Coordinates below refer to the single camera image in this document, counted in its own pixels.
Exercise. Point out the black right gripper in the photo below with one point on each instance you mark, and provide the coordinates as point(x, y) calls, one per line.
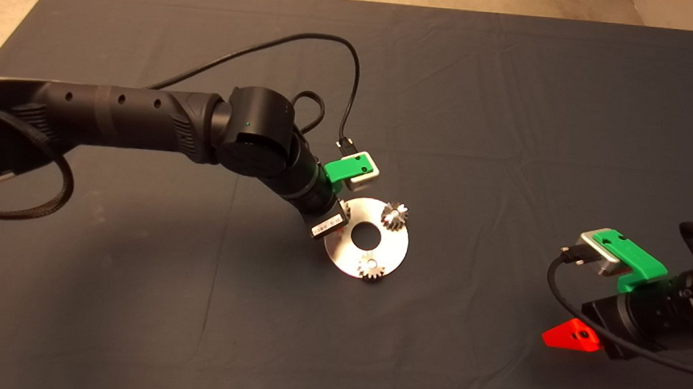
point(652, 320)

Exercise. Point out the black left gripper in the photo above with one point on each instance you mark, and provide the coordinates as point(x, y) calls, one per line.
point(320, 211)

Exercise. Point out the small steel planetary gear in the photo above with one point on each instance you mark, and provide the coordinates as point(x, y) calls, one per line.
point(395, 216)
point(346, 210)
point(371, 267)

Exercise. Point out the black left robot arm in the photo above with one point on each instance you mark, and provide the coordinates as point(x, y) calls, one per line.
point(111, 117)

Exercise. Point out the round metal carrier plate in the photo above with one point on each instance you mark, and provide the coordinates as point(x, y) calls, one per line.
point(391, 250)

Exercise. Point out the dark grey table cloth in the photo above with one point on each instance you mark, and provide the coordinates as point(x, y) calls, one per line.
point(335, 342)

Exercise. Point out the left green camera mount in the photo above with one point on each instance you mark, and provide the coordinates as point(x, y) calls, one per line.
point(343, 168)

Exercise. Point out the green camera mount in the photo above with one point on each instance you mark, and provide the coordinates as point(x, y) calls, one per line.
point(343, 168)
point(637, 257)

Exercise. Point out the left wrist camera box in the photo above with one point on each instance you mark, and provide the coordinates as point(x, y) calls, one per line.
point(365, 176)

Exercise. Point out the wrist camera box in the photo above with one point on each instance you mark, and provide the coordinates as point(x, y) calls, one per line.
point(597, 251)
point(365, 176)

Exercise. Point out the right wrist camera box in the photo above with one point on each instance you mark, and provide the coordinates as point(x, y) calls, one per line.
point(597, 251)

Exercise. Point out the right green camera mount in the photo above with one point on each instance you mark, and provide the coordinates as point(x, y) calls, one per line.
point(637, 257)

